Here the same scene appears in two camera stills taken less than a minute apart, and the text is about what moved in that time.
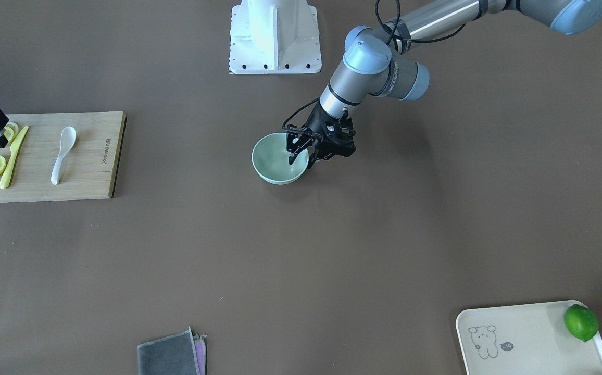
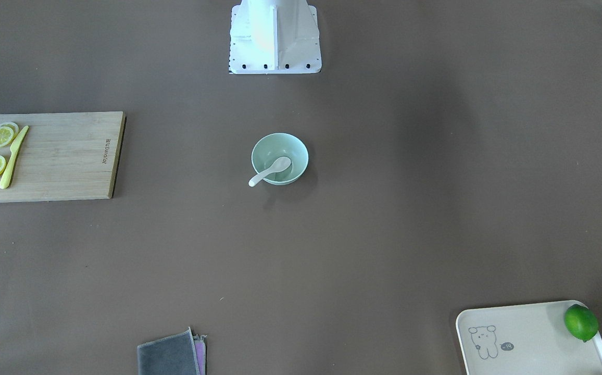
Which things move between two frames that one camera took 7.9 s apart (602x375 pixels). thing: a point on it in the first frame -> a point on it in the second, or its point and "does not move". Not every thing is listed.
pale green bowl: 270,160 does not move
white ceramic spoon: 67,140 -> 281,164
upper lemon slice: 11,130 does not move
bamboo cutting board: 89,171 does not move
